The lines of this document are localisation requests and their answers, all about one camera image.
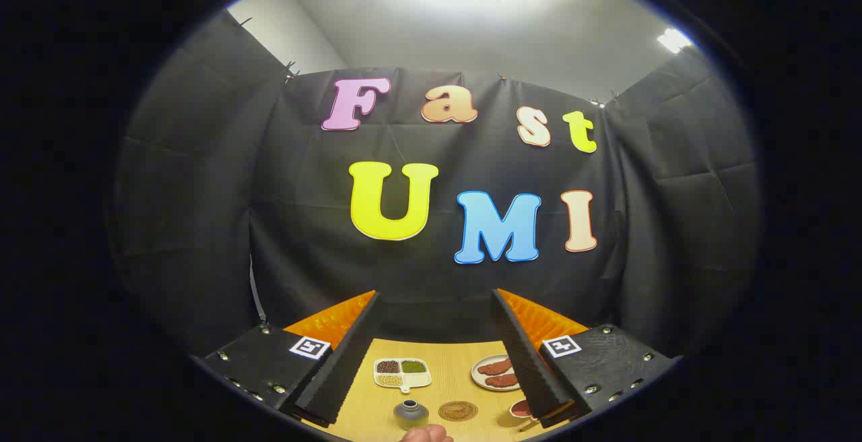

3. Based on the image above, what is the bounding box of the black backdrop cloth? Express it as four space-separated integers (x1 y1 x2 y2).
111 9 765 362

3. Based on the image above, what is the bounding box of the wooden table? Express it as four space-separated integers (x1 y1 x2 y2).
300 339 573 442

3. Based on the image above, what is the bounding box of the white oval plate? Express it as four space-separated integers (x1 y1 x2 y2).
471 354 523 392

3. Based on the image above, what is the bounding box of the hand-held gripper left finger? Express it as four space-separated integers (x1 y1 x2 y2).
202 289 382 429

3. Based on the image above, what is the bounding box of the white cup red inside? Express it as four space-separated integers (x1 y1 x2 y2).
509 398 543 432

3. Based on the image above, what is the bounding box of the white divided plate with beans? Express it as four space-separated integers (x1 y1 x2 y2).
374 358 432 394

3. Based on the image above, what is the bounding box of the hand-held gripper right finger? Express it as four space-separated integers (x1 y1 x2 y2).
490 288 678 429

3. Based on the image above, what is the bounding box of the small ceiling light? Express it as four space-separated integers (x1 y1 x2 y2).
657 28 695 55

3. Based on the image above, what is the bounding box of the silver juice bottle green label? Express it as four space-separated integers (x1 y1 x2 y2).
393 400 430 431

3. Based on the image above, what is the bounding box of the round cork coaster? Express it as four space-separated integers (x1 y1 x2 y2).
438 401 479 422

